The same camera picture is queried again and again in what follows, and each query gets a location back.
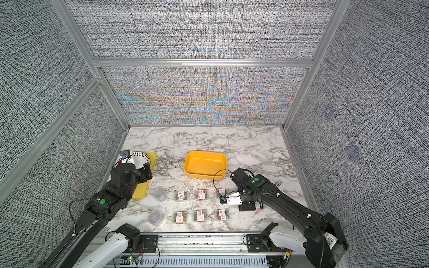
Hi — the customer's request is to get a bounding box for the clear round paper clip jar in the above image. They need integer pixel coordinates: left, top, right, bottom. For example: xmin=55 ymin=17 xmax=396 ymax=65
xmin=153 ymin=187 xmax=168 ymax=202

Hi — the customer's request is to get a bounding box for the rectangular paper clip box seven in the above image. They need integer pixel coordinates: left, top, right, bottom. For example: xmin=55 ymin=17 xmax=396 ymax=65
xmin=215 ymin=209 xmax=230 ymax=221

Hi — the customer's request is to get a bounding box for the rectangular paper clip box eight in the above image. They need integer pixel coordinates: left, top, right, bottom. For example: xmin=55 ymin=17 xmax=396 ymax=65
xmin=218 ymin=188 xmax=227 ymax=197

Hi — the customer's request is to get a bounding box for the rectangular paper clip box five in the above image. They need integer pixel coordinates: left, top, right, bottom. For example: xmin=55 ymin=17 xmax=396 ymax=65
xmin=194 ymin=189 xmax=208 ymax=201

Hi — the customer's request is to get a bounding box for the rectangular paper clip box three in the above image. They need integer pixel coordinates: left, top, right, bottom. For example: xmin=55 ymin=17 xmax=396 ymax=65
xmin=193 ymin=210 xmax=207 ymax=223

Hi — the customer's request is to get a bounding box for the yellow plastic storage box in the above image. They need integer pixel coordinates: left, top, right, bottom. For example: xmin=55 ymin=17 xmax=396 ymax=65
xmin=184 ymin=151 xmax=227 ymax=181

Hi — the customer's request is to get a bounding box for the rectangular paper clip box two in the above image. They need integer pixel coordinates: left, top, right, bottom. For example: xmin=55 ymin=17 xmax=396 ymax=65
xmin=173 ymin=212 xmax=188 ymax=224

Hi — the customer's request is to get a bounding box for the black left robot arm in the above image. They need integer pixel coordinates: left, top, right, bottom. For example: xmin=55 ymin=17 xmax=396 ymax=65
xmin=40 ymin=163 xmax=153 ymax=268

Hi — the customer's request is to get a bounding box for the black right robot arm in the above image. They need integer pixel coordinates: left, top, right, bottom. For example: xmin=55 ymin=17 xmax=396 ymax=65
xmin=230 ymin=168 xmax=349 ymax=268

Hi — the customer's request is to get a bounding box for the white patterned plate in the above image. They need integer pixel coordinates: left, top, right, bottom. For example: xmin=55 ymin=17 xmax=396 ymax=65
xmin=128 ymin=151 xmax=151 ymax=169

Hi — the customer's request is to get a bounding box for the yellow flat tray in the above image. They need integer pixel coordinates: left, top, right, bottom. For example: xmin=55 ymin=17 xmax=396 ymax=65
xmin=132 ymin=152 xmax=158 ymax=200

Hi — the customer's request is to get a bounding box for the pink handled fork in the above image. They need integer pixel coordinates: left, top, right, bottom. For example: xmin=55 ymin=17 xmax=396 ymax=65
xmin=255 ymin=189 xmax=288 ymax=216

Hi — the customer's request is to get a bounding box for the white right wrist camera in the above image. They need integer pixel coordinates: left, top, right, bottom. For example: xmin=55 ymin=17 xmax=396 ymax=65
xmin=219 ymin=195 xmax=242 ymax=205

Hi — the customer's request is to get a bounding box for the green handled fork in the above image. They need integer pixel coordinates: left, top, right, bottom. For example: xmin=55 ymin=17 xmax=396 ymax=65
xmin=274 ymin=180 xmax=283 ymax=187

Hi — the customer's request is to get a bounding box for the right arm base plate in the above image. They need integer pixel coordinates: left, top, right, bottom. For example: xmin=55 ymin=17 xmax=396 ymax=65
xmin=243 ymin=234 xmax=287 ymax=253

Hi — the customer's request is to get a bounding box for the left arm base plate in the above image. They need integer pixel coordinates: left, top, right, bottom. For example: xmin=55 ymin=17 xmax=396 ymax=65
xmin=133 ymin=234 xmax=159 ymax=253

